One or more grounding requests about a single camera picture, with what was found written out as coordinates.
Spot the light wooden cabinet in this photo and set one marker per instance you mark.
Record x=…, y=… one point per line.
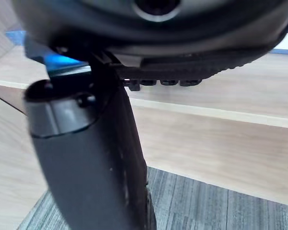
x=206, y=134

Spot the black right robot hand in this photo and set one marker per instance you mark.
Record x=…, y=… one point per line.
x=86, y=153

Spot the blue folder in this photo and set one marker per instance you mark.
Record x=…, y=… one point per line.
x=62, y=64

